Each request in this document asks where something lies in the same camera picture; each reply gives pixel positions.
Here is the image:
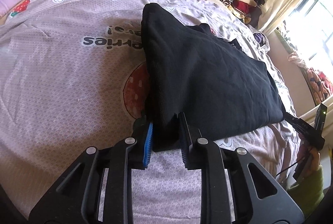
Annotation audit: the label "lilac strawberry print duvet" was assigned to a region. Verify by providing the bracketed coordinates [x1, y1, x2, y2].
[1, 0, 295, 218]

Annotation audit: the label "person's right hand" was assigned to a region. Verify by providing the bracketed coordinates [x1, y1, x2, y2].
[293, 144, 320, 182]

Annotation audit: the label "black sweatshirt with orange cuffs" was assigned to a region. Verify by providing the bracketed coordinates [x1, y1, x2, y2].
[141, 3, 285, 151]

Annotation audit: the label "green sleeve forearm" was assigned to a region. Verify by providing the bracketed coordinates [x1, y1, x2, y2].
[287, 165, 324, 218]

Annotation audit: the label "clothes on window sill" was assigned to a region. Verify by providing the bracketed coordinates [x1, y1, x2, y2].
[275, 27, 333, 106]

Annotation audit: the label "black box device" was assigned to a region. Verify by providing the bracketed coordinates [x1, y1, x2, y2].
[314, 103, 327, 134]

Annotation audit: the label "window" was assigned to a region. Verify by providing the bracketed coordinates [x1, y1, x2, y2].
[284, 0, 332, 79]

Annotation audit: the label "floral bag with purple cloth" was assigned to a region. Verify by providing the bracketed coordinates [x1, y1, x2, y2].
[253, 32, 270, 53]

